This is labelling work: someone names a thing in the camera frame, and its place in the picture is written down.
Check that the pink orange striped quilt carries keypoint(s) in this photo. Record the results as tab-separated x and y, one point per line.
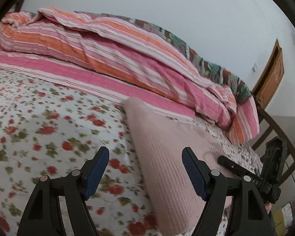
108	54

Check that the wooden door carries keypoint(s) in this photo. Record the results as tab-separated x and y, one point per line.
270	78

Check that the dark wooden bed footboard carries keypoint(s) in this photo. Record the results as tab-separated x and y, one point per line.
282	137

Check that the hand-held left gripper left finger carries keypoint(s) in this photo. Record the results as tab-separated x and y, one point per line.
97	173

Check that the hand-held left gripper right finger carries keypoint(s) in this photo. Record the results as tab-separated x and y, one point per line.
193	174

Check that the multicolour patterned blanket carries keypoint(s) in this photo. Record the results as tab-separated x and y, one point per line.
206	68

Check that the dark wooden headboard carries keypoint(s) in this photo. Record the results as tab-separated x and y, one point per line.
19	5

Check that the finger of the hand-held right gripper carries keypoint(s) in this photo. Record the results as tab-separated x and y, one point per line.
232	166

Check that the pink knit sweater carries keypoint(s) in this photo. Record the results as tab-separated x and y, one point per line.
167	157

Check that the floral bed sheet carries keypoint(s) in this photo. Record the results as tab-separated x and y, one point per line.
39	123

